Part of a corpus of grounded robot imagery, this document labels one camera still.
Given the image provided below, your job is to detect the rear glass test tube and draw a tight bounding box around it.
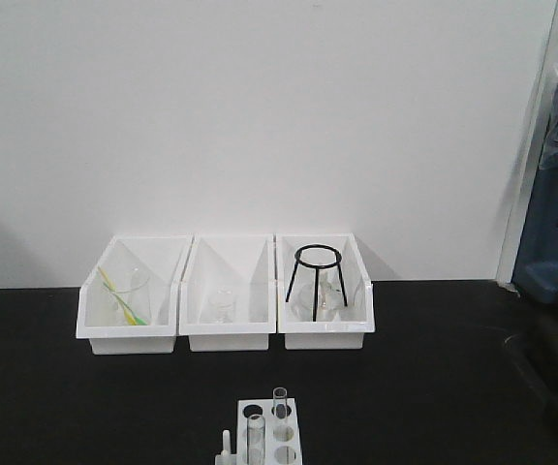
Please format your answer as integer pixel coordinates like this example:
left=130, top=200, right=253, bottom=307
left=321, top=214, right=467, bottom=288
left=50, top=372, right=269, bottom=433
left=272, top=387, right=290, bottom=422

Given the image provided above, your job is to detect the glass test tube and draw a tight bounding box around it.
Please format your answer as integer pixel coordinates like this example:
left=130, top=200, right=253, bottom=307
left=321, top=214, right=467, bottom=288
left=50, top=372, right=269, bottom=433
left=272, top=387, right=290, bottom=422
left=246, top=414, right=265, bottom=465

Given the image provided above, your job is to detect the white test tube rack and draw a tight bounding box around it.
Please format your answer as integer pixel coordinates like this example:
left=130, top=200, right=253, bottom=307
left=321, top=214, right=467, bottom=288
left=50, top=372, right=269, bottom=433
left=214, top=397, right=303, bottom=465

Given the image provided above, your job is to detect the front glass test tube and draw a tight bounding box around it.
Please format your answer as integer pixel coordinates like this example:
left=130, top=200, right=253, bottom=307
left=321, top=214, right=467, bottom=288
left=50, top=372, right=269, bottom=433
left=246, top=414, right=265, bottom=465

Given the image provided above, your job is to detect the black metal tripod stand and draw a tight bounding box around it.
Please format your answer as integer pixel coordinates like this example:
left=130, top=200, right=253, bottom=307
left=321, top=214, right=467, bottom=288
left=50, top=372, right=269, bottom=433
left=285, top=243, right=348, bottom=308

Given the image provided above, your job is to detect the glass flask in right bin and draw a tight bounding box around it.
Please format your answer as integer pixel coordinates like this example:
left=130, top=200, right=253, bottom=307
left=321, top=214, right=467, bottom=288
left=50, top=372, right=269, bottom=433
left=290, top=271, right=346, bottom=322

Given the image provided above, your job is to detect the right white plastic bin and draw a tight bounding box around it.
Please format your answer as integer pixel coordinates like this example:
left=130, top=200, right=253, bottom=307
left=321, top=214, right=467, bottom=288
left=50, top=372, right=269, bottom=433
left=275, top=232, right=375, bottom=350

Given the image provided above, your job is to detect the white plastic bin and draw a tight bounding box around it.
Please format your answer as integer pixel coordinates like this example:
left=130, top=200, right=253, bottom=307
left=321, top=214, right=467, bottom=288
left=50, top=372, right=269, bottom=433
left=76, top=235, right=193, bottom=355
left=178, top=234, right=277, bottom=352
left=275, top=232, right=375, bottom=350

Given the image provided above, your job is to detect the middle white plastic bin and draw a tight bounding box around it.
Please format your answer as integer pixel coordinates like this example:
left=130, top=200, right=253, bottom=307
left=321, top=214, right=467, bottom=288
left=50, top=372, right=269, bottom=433
left=178, top=234, right=277, bottom=352

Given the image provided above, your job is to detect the small glass beaker middle bin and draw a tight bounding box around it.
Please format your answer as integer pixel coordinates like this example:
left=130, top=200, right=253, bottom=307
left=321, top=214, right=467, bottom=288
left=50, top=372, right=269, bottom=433
left=207, top=289, right=236, bottom=324

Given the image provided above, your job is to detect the glass beaker in left bin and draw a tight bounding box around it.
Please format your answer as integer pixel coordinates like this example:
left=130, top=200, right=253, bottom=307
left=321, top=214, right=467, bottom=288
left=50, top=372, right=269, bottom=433
left=107, top=267, right=152, bottom=326

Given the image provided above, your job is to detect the left white plastic bin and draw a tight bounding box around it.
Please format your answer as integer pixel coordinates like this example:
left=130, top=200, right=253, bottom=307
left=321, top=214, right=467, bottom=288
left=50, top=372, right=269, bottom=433
left=76, top=235, right=193, bottom=355

